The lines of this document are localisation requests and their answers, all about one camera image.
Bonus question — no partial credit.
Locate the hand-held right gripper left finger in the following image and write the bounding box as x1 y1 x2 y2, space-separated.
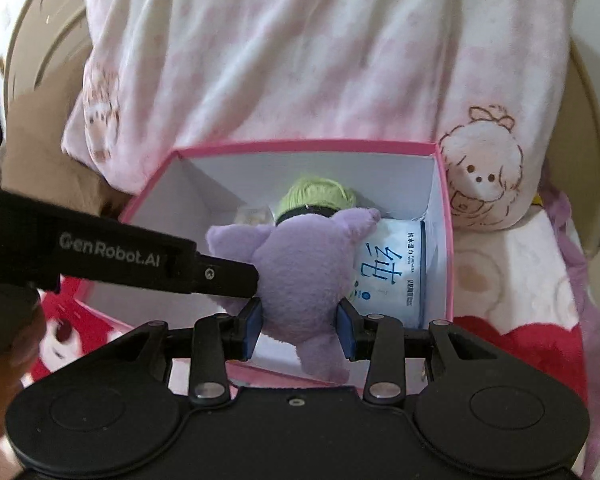
94 297 264 408

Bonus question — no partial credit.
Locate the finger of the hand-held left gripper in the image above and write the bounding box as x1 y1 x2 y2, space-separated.
190 252 261 302

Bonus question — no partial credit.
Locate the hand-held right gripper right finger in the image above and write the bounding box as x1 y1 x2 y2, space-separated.
334 301 512 407

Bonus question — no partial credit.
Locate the purple plush toy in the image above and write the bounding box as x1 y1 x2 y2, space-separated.
206 206 382 387

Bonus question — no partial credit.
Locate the pink box white inside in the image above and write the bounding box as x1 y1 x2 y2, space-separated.
81 139 457 392

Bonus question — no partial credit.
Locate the green yarn ball black label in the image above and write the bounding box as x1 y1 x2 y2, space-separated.
274 174 359 225

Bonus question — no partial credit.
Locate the person's left hand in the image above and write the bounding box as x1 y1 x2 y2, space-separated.
0 302 47 403

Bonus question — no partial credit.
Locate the clear plastic packet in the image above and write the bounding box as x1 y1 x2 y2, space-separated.
234 204 274 227

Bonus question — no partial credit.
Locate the white wet wipes pack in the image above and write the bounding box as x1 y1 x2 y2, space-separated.
349 215 429 332

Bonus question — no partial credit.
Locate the brown pillow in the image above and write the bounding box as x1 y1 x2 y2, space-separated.
0 97 131 217

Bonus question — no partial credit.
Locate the red bear printed bed sheet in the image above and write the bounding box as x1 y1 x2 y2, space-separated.
24 205 600 480

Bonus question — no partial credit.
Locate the pink cartoon pillow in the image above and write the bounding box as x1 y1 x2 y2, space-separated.
61 0 582 235

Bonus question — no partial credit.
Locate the purple cloth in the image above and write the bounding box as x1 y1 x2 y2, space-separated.
532 157 600 480

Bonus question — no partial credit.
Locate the beige bed headboard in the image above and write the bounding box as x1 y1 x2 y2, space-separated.
1 0 600 313

